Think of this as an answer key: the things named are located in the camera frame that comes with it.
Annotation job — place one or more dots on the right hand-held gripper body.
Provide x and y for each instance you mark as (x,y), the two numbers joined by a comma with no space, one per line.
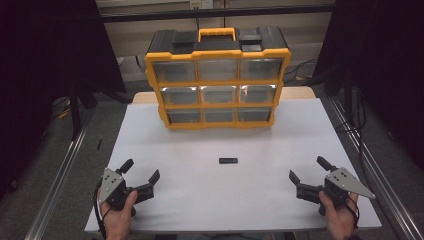
(346,185)

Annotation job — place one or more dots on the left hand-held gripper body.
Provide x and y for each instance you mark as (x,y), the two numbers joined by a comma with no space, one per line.
(111,185)

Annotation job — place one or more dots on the small black block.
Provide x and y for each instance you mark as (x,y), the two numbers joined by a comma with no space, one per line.
(228,160)

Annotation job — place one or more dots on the clear plastic pulled drawer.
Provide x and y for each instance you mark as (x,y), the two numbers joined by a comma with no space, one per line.
(180,96)

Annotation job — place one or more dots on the yellow black organizer case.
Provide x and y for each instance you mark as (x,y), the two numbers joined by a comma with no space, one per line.
(218,54)

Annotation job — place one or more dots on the person's left hand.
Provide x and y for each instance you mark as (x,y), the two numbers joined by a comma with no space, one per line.
(118,220)

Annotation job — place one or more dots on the person's right hand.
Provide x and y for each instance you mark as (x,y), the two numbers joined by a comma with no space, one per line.
(338,220)

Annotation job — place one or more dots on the small black floor piece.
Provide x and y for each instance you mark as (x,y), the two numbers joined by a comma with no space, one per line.
(99,144)

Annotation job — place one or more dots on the black metal stand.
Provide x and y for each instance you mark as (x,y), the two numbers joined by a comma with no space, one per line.
(75,113)

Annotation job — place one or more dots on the black curtain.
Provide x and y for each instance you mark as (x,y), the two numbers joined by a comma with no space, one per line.
(393,66)
(40,66)

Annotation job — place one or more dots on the set of clear organizer drawers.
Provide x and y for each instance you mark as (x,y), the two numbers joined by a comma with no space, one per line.
(216,70)

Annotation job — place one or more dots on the black crossbar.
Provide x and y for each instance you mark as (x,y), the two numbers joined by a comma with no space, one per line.
(200,14)

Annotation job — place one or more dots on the metal floor rail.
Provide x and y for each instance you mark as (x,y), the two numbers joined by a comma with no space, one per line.
(376,173)
(56,186)

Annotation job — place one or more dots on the wall socket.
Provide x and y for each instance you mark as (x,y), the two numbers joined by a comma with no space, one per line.
(201,4)

